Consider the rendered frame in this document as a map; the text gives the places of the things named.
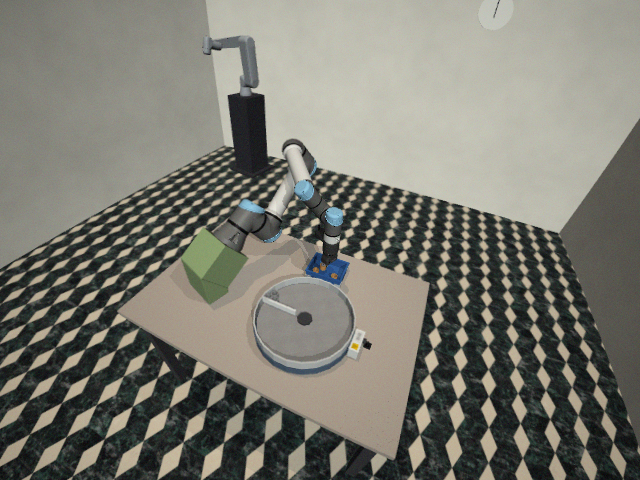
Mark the blue plastic crate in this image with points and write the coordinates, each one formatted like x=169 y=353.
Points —
x=338 y=267

